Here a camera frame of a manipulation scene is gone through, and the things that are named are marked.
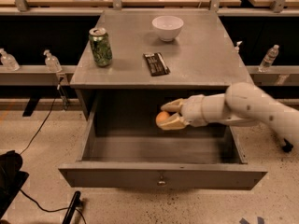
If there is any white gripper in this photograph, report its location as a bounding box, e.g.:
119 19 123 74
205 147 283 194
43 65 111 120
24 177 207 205
157 95 206 131

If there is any orange fruit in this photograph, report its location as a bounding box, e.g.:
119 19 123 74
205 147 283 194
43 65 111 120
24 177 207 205
155 111 170 125

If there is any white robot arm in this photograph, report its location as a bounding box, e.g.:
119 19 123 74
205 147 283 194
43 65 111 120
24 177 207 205
156 82 299 146

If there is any open grey drawer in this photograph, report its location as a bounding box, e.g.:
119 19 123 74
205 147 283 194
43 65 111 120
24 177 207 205
59 92 267 190

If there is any black snack bar wrapper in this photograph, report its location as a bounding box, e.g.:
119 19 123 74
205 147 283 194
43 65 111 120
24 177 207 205
143 52 170 77

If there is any grey metal cabinet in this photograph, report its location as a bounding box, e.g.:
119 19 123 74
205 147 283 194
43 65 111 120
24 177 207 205
70 8 252 115

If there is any white bowl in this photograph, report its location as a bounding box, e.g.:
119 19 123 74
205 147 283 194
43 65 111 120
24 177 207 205
152 16 184 42

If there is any small pump bottle right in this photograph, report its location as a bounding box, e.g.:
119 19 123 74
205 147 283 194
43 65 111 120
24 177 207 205
235 41 243 53

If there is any green soda can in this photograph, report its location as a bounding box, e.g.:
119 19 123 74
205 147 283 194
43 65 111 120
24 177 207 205
89 27 112 67

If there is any clear water bottle right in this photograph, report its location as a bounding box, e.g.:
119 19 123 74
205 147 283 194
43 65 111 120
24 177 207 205
258 45 279 72

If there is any black stand leg right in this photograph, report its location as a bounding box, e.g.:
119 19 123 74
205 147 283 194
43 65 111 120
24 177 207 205
282 140 293 153

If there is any clear pump bottle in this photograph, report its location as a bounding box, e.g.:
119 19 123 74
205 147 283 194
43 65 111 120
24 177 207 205
0 49 20 71
44 49 62 73

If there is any black bar bottom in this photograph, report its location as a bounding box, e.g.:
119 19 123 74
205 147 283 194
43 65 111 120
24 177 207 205
62 190 81 224

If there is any clear pump bottle far left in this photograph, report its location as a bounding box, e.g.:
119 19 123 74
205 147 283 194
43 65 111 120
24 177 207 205
0 49 20 71

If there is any black bag lower left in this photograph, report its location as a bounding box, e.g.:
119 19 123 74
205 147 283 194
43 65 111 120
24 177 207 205
0 150 29 217

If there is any drawer pull handle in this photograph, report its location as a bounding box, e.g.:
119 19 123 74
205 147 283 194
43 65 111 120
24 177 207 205
157 175 166 187

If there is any black cable on floor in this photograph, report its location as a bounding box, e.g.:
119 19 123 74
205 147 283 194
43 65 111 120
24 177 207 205
19 75 70 156

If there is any grey shelf rail left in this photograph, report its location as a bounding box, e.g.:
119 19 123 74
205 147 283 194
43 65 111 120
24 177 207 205
0 64 78 87

